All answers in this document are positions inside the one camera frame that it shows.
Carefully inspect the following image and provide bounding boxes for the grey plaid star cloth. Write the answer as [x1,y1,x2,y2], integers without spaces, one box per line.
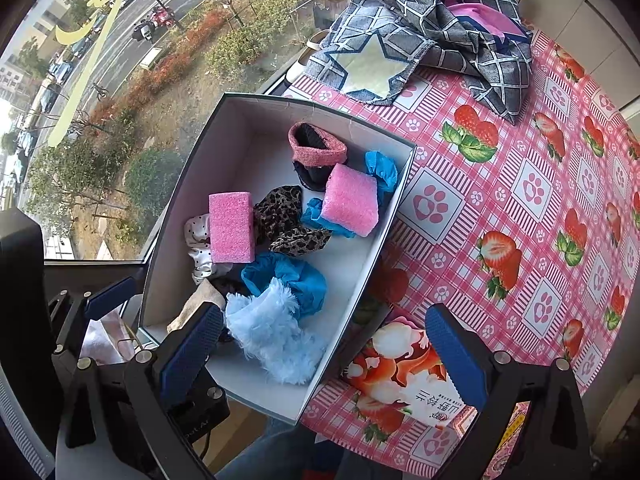
[305,0,533,124]

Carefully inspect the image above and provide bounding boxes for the grey cardboard storage box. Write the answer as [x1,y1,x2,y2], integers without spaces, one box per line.
[138,91,418,426]

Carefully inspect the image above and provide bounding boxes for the red striped navy sock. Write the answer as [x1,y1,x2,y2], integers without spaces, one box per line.
[288,122,348,192]

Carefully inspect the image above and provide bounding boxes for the light blue fluffy sock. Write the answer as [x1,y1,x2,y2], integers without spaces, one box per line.
[224,278,326,385]

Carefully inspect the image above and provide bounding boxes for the blue crumpled cloth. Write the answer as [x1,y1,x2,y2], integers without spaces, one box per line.
[300,151,399,238]

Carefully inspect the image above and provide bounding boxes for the white polka dot scrunchie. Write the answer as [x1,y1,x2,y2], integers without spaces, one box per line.
[183,214,224,285]

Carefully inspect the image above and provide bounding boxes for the pink strawberry tablecloth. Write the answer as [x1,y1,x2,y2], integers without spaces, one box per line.
[282,24,640,480]

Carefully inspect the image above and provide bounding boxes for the pink sponge block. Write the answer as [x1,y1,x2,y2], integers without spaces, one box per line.
[208,192,255,263]
[320,164,378,237]

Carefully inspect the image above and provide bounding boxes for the blue mesh cloth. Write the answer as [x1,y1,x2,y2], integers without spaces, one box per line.
[241,252,328,320]

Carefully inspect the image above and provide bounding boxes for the strawberry print snack box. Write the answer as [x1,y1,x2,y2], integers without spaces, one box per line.
[342,316,464,434]

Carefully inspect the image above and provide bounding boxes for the leopard print scrunchie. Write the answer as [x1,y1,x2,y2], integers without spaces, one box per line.
[254,185,331,257]

